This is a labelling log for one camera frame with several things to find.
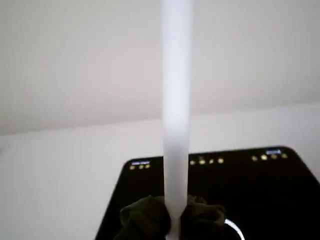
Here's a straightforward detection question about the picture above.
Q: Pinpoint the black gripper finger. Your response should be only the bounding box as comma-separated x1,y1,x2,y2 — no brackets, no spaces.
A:
119,195,174,240
180,194,227,240

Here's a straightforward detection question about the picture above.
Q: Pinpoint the white stylus pen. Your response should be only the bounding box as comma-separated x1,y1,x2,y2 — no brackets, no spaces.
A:
159,0,195,240

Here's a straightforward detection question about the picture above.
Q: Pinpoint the tablet with black screen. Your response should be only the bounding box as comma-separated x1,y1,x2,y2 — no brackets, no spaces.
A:
94,145,320,240

